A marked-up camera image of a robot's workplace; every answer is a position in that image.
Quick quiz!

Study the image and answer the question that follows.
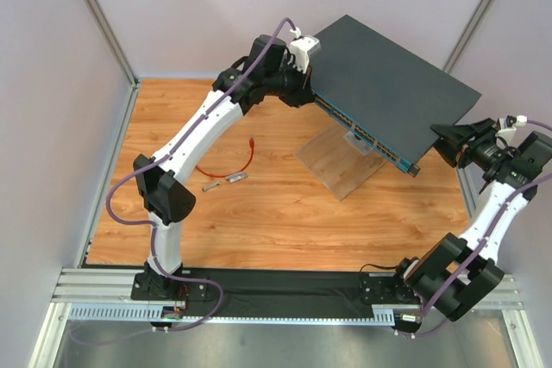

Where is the red ethernet cable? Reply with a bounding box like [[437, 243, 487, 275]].
[[196, 135, 256, 178]]

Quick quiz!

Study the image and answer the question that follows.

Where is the dark blue network switch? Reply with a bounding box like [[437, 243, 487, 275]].
[[310, 15, 481, 177]]

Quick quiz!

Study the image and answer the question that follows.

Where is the silver transceiver module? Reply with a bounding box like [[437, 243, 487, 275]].
[[202, 181, 222, 192], [225, 172, 248, 183]]

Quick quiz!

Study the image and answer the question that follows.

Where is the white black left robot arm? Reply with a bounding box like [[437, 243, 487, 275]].
[[131, 34, 321, 301]]

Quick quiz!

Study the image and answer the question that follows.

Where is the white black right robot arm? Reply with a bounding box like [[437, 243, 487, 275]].
[[392, 115, 551, 339]]

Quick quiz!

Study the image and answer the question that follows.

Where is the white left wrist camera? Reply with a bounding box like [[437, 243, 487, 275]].
[[288, 27, 321, 73]]

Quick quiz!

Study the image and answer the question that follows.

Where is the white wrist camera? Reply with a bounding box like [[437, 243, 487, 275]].
[[288, 27, 321, 73], [495, 115, 528, 143]]

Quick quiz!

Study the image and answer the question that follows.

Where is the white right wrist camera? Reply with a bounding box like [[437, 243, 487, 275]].
[[495, 115, 528, 143]]

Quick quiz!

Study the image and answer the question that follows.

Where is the wooden switch stand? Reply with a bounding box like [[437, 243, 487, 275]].
[[294, 123, 387, 201]]

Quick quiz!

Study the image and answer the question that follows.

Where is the right aluminium frame post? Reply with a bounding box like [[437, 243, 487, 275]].
[[442, 0, 495, 74]]

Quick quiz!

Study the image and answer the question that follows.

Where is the aluminium frame post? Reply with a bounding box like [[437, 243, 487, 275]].
[[83, 0, 139, 87], [442, 0, 495, 74]]

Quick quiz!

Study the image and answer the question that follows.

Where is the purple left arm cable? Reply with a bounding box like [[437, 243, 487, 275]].
[[68, 17, 298, 346]]

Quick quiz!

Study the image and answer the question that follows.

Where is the left aluminium frame post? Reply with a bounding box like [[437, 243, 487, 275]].
[[83, 0, 139, 87]]

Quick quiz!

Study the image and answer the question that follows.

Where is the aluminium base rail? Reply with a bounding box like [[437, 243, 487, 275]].
[[51, 267, 525, 326]]

